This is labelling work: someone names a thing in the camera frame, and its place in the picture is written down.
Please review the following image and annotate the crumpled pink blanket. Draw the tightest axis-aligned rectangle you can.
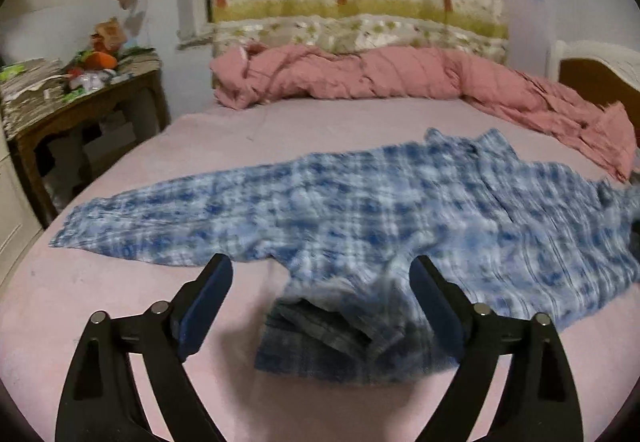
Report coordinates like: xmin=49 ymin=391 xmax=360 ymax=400
xmin=209 ymin=42 xmax=638 ymax=183

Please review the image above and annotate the bed with pink sheet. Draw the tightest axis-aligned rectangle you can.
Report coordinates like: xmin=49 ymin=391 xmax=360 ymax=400
xmin=0 ymin=95 xmax=640 ymax=442

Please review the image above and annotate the white and wood headboard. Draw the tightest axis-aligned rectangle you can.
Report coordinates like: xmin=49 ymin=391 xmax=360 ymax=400
xmin=547 ymin=40 xmax=640 ymax=133

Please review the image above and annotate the stack of papers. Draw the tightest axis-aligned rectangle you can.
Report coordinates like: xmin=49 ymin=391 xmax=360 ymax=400
xmin=0 ymin=57 xmax=68 ymax=128

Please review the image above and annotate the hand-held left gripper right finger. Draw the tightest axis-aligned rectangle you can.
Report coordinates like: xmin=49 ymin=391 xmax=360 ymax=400
xmin=409 ymin=255 xmax=585 ymax=442

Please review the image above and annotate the white cabinet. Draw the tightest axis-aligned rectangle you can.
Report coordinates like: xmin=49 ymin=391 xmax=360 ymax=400
xmin=0 ymin=127 xmax=43 ymax=283

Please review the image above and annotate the blue plaid shirt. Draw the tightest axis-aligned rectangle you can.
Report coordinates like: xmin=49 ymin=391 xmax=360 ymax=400
xmin=48 ymin=127 xmax=640 ymax=385

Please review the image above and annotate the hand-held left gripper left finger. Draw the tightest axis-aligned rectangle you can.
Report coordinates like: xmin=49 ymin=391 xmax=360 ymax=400
xmin=55 ymin=253 xmax=234 ymax=442

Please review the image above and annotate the wooden side table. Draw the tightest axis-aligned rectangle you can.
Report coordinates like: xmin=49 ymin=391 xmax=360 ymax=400
xmin=0 ymin=67 xmax=171 ymax=228

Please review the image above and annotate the orange toy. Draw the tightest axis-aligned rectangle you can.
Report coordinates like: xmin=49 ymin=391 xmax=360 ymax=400
xmin=75 ymin=50 xmax=119 ymax=72

